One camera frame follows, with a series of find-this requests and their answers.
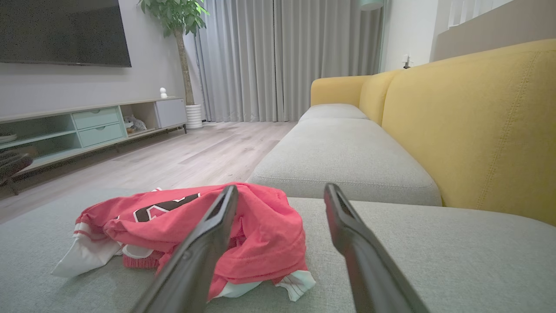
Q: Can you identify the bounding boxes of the red shorts with white trim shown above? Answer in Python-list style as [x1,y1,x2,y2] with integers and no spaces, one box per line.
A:
[123,250,164,270]

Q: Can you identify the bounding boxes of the grey cabinet door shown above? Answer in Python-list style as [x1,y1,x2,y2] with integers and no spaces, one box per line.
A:
[155,98,188,128]

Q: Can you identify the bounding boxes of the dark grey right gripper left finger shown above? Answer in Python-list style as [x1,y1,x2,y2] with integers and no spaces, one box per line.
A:
[130,185,239,313]

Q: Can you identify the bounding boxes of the low wooden TV cabinet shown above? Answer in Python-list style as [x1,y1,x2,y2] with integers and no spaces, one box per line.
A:
[0,97,188,174]

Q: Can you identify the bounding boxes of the black flat screen television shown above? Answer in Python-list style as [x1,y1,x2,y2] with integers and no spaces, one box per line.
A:
[0,0,132,68]

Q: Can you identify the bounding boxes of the green potted tree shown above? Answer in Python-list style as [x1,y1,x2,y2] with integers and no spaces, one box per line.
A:
[138,0,210,107]

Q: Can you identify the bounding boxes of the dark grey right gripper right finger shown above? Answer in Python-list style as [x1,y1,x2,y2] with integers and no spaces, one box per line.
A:
[324,183,430,313]

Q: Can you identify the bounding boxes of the mint green cabinet drawer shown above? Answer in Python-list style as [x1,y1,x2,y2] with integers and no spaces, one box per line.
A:
[72,107,120,130]
[77,123,127,148]

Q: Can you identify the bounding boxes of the yellow sofa back cushion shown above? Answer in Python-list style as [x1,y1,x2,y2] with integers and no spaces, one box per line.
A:
[359,70,402,127]
[382,39,556,226]

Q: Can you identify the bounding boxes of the red basketball jersey number 23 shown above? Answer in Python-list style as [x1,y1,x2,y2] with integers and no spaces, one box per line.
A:
[51,182,316,302]

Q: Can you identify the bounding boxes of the white slatted window blind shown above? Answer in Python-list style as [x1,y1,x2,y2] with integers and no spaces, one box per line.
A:
[447,0,514,29]

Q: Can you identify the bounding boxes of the yellow sofa armrest cushion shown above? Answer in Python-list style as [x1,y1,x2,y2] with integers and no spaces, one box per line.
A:
[310,76,370,107]

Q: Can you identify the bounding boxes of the grey bundle in cabinet shelf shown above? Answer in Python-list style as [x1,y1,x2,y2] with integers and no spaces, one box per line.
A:
[124,115,148,133]

